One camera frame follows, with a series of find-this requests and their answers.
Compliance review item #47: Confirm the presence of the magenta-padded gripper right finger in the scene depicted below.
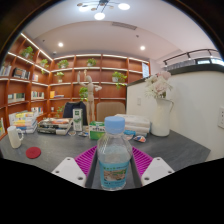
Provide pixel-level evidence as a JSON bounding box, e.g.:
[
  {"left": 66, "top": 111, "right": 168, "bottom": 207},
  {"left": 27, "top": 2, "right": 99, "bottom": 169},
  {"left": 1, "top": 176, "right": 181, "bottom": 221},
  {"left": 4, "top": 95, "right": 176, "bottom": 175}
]
[{"left": 129, "top": 146, "right": 175, "bottom": 188}]

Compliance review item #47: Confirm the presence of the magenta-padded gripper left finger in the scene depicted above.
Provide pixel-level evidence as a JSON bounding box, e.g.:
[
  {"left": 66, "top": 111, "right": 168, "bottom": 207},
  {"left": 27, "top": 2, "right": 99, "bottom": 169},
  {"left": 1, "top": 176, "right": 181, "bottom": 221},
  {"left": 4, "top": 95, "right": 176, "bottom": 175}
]
[{"left": 51, "top": 145, "right": 100, "bottom": 189}]

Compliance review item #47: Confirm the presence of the clear blue-capped water bottle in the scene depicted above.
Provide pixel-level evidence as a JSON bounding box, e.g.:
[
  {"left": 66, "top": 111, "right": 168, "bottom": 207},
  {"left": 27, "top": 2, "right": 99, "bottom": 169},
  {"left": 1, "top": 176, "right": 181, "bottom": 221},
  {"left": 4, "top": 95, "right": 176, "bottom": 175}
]
[{"left": 96, "top": 115, "right": 134, "bottom": 192}]

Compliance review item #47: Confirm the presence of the flat round red coaster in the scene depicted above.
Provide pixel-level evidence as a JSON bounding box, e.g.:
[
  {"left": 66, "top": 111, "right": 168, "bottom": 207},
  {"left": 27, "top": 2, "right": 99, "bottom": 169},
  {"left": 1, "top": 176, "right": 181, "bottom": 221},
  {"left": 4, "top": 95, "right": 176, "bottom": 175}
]
[{"left": 25, "top": 146, "right": 42, "bottom": 160}]

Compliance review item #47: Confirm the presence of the green and white tissue box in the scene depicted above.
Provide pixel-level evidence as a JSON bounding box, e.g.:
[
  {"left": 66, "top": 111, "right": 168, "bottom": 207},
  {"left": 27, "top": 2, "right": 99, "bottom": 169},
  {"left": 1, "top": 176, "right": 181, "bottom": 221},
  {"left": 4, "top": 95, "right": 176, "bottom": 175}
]
[{"left": 88, "top": 121, "right": 107, "bottom": 141}]

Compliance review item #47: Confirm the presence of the dark book stack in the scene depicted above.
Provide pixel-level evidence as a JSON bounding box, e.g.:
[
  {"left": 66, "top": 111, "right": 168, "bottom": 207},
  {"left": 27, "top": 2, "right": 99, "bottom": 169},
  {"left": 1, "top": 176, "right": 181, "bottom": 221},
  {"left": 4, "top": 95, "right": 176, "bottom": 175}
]
[{"left": 37, "top": 117, "right": 74, "bottom": 136}]

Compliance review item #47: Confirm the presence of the white tissue pack stack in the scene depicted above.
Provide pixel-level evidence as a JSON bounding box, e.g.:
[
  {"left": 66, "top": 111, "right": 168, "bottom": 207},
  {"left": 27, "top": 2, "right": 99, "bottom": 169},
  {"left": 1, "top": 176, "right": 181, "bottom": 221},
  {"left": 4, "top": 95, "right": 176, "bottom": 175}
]
[{"left": 114, "top": 113, "right": 152, "bottom": 137}]

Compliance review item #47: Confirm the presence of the tall green and white carton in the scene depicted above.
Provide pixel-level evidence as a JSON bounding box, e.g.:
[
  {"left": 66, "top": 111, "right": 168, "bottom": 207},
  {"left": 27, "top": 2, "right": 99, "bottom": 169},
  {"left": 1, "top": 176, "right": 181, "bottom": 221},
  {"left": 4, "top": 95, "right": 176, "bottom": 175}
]
[{"left": 72, "top": 108, "right": 84, "bottom": 132}]

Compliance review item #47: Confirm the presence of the white ceramic jug vase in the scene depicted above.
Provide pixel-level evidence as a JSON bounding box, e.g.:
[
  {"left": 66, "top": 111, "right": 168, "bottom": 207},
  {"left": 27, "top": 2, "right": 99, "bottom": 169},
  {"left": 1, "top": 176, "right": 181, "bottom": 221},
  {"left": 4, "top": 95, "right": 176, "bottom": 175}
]
[{"left": 150, "top": 97, "right": 175, "bottom": 138}]

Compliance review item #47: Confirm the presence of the dark upholstered chair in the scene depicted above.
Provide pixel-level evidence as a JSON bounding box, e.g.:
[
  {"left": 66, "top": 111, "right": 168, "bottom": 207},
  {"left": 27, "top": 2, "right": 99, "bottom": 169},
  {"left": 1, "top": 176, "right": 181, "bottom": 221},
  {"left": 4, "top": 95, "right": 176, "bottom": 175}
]
[{"left": 62, "top": 101, "right": 88, "bottom": 126}]

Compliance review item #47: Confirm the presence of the white ceramic mug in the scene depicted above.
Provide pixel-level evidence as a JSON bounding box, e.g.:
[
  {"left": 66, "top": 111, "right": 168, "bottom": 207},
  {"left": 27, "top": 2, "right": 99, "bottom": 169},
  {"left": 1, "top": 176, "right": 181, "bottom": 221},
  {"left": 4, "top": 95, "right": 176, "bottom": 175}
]
[{"left": 7, "top": 125, "right": 24, "bottom": 149}]

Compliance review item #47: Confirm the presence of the tan upholstered chair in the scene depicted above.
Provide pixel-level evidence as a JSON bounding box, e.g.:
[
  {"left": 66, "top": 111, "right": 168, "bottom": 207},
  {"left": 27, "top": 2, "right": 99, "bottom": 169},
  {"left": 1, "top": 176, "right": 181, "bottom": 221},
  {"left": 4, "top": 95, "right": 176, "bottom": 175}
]
[{"left": 96, "top": 101, "right": 126, "bottom": 123}]

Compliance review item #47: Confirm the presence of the orange wooden shelf unit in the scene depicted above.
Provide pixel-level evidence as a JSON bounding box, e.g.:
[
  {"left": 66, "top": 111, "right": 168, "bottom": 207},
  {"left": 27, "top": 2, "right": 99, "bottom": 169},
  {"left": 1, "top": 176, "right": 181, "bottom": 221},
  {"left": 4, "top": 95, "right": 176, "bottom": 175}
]
[{"left": 0, "top": 32, "right": 151, "bottom": 138}]

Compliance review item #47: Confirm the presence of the grey sheer curtain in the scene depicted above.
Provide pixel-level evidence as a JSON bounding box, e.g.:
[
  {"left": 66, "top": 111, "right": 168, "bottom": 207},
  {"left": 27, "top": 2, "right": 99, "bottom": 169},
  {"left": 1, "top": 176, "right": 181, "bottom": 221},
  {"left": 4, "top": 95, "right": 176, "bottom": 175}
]
[{"left": 165, "top": 59, "right": 198, "bottom": 72}]

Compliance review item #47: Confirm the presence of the dark-framed window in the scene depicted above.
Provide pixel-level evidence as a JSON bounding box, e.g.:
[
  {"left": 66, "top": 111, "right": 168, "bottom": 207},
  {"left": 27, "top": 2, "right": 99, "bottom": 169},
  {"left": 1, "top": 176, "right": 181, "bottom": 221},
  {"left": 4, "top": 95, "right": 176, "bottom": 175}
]
[{"left": 195, "top": 57, "right": 224, "bottom": 67}]

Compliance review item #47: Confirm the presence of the ceiling air vent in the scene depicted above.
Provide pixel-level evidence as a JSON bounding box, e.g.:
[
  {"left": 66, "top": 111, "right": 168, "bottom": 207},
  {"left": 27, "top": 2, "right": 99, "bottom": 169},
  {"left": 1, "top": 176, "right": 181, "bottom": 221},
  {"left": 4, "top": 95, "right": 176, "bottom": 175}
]
[{"left": 111, "top": 21, "right": 138, "bottom": 31}]

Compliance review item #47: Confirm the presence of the branched ceiling lamp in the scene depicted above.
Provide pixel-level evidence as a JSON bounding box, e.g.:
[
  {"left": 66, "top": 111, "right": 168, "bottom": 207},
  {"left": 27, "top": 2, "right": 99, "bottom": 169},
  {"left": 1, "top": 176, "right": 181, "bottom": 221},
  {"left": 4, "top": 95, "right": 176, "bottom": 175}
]
[{"left": 76, "top": 0, "right": 131, "bottom": 21}]

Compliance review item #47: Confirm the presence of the black curtain rail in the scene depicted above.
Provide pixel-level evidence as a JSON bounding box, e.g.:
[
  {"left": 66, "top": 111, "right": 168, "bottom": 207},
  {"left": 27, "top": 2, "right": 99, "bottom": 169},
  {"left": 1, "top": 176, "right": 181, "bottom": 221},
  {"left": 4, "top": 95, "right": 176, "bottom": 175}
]
[{"left": 163, "top": 48, "right": 219, "bottom": 66}]

